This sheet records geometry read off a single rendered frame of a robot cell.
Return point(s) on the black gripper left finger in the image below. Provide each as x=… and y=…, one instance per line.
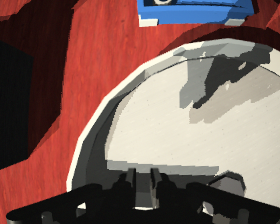
x=61, y=209

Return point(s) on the blue crate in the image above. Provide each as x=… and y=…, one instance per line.
x=195, y=11

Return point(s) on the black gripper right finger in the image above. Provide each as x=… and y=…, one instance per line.
x=228, y=208

